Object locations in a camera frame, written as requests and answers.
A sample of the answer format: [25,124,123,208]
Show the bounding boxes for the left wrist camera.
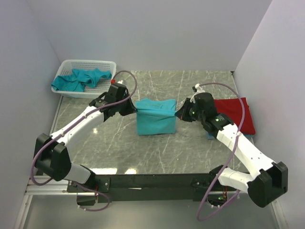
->
[105,83,127,103]

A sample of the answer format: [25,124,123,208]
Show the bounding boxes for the folded red t-shirt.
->
[214,97,256,135]

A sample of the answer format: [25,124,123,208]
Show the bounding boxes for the folded blue t-shirt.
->
[206,133,254,140]

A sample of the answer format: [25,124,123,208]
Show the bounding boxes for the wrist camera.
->
[194,93,218,118]
[105,83,127,103]

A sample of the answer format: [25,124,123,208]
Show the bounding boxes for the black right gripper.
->
[175,98,205,123]

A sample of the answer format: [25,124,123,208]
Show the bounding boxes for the light blue t-shirt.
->
[136,98,176,135]

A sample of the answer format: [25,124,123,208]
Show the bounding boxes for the black mounting base bar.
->
[66,173,238,206]

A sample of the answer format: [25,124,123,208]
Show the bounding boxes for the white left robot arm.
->
[31,96,136,192]

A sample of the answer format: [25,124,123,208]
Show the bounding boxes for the white plastic basket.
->
[51,60,116,99]

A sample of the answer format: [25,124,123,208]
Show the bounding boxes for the teal crumpled t-shirt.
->
[51,68,112,92]

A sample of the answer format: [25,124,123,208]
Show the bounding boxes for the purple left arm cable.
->
[30,70,138,212]

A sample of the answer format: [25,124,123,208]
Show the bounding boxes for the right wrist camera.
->
[194,93,218,118]

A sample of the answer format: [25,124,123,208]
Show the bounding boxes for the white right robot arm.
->
[175,98,288,208]

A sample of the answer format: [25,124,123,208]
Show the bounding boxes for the aluminium rail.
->
[26,172,250,195]

